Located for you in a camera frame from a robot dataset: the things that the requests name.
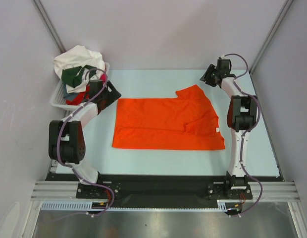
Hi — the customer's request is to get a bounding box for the white plastic basket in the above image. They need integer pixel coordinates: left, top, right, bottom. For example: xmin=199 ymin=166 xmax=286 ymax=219
xmin=51 ymin=62 xmax=109 ymax=111

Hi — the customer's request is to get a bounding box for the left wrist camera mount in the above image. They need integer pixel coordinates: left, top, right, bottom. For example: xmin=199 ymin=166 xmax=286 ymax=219
xmin=85 ymin=74 xmax=99 ymax=82

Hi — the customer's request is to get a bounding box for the red t shirt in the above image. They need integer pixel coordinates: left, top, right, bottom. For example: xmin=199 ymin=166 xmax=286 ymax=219
xmin=66 ymin=85 xmax=90 ymax=106

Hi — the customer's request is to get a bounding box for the orange t shirt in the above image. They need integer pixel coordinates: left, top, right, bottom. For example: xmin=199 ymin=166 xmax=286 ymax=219
xmin=112 ymin=85 xmax=225 ymax=151

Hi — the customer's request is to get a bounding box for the pink garment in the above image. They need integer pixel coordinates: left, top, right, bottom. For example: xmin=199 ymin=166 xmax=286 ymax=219
xmin=100 ymin=74 xmax=107 ymax=82

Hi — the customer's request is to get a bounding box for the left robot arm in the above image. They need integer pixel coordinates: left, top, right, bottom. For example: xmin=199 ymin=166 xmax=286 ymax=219
xmin=48 ymin=80 xmax=121 ymax=198

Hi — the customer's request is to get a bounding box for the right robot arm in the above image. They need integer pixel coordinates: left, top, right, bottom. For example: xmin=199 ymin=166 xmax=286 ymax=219
xmin=200 ymin=54 xmax=261 ymax=178

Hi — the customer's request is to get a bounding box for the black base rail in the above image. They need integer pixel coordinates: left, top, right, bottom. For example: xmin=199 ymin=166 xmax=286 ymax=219
xmin=41 ymin=173 xmax=283 ymax=206

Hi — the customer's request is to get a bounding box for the grey t shirt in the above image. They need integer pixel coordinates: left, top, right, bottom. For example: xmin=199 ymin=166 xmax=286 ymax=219
xmin=63 ymin=84 xmax=79 ymax=101

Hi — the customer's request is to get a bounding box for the green and white t shirt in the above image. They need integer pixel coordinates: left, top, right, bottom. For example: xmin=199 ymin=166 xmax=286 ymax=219
xmin=61 ymin=65 xmax=96 ymax=88

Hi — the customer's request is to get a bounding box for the white slotted cable duct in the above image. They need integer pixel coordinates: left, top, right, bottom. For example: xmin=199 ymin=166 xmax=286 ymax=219
xmin=41 ymin=201 xmax=240 ymax=213

